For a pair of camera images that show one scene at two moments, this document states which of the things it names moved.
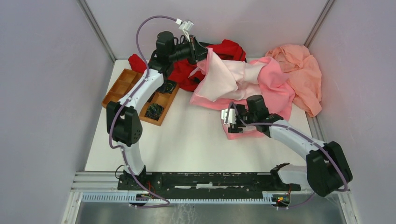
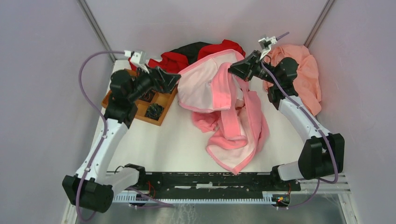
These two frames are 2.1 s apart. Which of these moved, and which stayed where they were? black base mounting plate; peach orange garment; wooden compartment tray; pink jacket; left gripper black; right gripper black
Moved: pink jacket; right gripper black; left gripper black
Stayed: black base mounting plate; peach orange garment; wooden compartment tray
